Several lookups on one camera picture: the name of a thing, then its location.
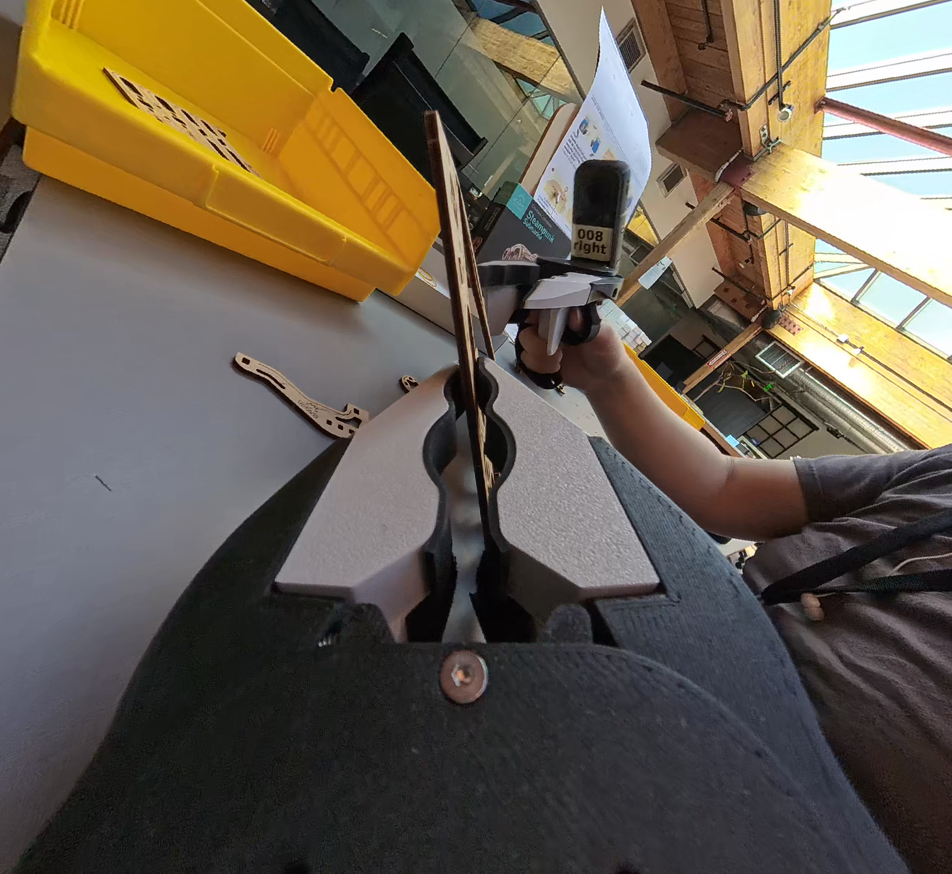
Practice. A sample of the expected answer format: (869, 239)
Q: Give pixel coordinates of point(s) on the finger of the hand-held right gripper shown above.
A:
(500, 305)
(573, 292)

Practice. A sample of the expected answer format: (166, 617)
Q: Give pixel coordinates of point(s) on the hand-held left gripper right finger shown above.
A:
(580, 509)

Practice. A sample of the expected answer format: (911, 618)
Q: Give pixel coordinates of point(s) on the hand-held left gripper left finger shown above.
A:
(357, 502)

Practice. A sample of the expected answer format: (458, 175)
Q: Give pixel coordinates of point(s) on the plywood parts sheet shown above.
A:
(461, 293)
(178, 119)

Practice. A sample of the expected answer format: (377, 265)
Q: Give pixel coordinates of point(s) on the nested yellow plastic bins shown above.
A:
(186, 33)

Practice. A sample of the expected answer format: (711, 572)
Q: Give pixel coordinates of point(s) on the person's right forearm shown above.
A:
(684, 465)

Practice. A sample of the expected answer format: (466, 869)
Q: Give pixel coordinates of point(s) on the dark model kit box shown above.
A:
(520, 227)

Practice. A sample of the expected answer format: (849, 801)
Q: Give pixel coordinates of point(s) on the person's right hand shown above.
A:
(595, 364)

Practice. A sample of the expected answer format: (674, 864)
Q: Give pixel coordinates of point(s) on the printed instruction poster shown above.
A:
(602, 122)

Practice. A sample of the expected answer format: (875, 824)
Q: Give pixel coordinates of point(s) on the curved wooden part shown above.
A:
(297, 394)

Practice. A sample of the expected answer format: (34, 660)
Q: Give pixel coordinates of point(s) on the single yellow plastic bin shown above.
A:
(662, 387)

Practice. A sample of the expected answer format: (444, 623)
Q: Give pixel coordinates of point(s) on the black office chair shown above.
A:
(401, 100)

